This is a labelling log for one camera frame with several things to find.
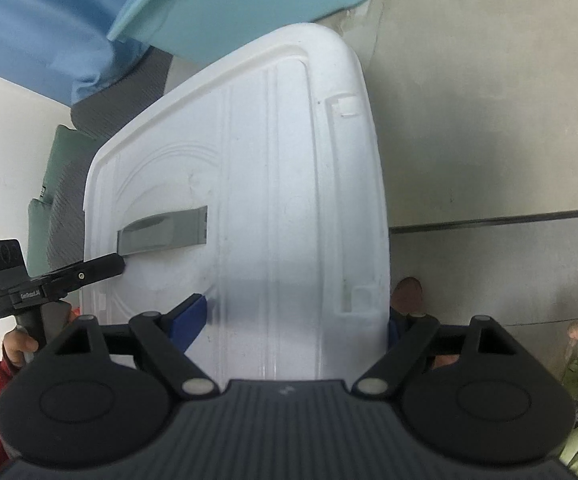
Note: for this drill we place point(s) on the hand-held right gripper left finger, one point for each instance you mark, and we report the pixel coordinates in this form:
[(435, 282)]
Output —
[(189, 322)]

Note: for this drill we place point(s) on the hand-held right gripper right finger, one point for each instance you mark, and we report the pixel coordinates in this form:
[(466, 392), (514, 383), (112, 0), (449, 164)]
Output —
[(409, 345)]

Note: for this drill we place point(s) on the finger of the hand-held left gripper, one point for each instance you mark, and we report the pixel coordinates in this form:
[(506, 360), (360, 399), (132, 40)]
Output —
[(103, 266)]

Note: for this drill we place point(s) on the white plastic bin lid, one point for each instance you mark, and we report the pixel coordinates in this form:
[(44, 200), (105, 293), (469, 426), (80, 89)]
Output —
[(279, 185)]

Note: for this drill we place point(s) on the light blue storage bin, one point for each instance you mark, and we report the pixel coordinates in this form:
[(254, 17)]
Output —
[(249, 5)]

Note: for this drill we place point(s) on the person's left forearm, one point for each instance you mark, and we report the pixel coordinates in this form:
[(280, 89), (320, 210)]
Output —
[(1, 400)]

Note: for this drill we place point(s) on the grey stone desktop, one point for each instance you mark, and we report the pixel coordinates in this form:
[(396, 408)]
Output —
[(489, 100)]

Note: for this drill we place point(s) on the person's left hand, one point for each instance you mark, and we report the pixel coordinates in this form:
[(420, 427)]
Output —
[(16, 345)]

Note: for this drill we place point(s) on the grey upholstered chair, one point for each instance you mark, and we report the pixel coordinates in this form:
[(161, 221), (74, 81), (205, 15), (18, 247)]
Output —
[(119, 95)]

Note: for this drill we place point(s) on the blue curtain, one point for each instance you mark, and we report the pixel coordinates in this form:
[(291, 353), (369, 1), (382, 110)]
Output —
[(34, 25)]

